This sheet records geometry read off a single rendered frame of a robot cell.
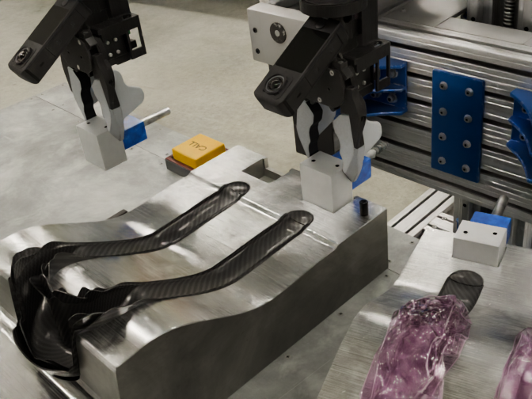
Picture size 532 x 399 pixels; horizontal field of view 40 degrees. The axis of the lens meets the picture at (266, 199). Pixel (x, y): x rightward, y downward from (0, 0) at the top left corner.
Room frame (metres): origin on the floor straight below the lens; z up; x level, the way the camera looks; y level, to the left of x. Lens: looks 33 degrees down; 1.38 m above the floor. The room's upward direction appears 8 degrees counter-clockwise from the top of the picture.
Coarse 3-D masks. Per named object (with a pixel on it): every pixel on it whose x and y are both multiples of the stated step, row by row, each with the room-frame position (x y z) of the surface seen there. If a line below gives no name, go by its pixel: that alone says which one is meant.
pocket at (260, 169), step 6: (258, 162) 0.84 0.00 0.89; (264, 162) 0.84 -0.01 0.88; (246, 168) 0.83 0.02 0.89; (252, 168) 0.83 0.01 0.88; (258, 168) 0.84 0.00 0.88; (264, 168) 0.84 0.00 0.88; (270, 168) 0.84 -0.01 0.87; (252, 174) 0.83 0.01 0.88; (258, 174) 0.84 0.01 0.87; (264, 174) 0.85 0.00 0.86; (270, 174) 0.84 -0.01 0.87; (276, 174) 0.83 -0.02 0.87; (282, 174) 0.82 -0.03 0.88; (264, 180) 0.83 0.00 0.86; (270, 180) 0.83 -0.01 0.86
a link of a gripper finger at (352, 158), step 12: (336, 120) 0.71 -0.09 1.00; (348, 120) 0.70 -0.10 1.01; (336, 132) 0.71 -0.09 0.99; (348, 132) 0.70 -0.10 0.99; (372, 132) 0.73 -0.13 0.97; (348, 144) 0.70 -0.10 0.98; (372, 144) 0.72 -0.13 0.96; (348, 156) 0.70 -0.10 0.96; (360, 156) 0.70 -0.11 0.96; (348, 168) 0.70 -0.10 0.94; (360, 168) 0.71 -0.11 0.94
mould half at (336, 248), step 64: (192, 192) 0.79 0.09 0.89; (256, 192) 0.76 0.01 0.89; (0, 256) 0.64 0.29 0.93; (128, 256) 0.64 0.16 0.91; (192, 256) 0.66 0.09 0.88; (320, 256) 0.62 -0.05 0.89; (384, 256) 0.69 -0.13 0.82; (0, 320) 0.62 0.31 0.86; (128, 320) 0.51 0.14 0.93; (192, 320) 0.51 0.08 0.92; (256, 320) 0.56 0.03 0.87; (320, 320) 0.61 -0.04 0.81; (0, 384) 0.53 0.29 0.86; (64, 384) 0.51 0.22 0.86; (128, 384) 0.46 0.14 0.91; (192, 384) 0.50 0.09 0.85
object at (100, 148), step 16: (160, 112) 0.93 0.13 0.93; (80, 128) 0.87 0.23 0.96; (96, 128) 0.86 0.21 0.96; (128, 128) 0.88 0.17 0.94; (144, 128) 0.89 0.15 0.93; (96, 144) 0.85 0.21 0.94; (112, 144) 0.86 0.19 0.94; (128, 144) 0.87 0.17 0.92; (96, 160) 0.86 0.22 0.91; (112, 160) 0.85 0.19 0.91
